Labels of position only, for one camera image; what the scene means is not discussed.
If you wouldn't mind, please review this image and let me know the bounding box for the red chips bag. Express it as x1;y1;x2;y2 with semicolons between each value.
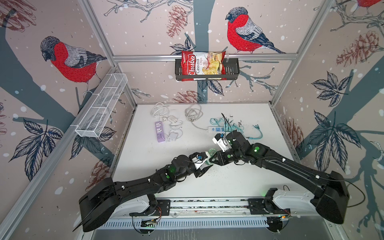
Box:
181;51;226;77

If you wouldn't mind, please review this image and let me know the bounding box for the black wire basket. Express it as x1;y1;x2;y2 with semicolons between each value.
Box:
175;59;240;82

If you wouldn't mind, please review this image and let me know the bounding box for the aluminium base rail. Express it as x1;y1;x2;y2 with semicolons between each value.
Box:
101;198;320;234

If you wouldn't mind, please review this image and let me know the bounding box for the white wire shelf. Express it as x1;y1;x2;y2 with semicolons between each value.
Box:
75;73;128;138

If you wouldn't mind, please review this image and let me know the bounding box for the white blue power strip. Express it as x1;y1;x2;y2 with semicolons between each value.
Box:
208;126;232;133

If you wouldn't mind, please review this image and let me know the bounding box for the white charger adapter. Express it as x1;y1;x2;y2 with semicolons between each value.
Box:
168;133;178;142
168;116;178;123

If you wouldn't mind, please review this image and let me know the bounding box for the white purple strip cord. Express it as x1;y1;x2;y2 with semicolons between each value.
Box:
150;102;172;118

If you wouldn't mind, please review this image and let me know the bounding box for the white blue strip cord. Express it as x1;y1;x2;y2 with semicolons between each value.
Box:
184;104;209;131

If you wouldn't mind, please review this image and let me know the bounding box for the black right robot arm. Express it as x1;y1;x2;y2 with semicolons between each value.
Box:
210;131;350;225

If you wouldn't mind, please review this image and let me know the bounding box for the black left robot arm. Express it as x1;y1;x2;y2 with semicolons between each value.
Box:
78;152;214;232

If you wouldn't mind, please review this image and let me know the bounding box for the purple power strip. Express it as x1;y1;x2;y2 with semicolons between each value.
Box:
155;121;166;143

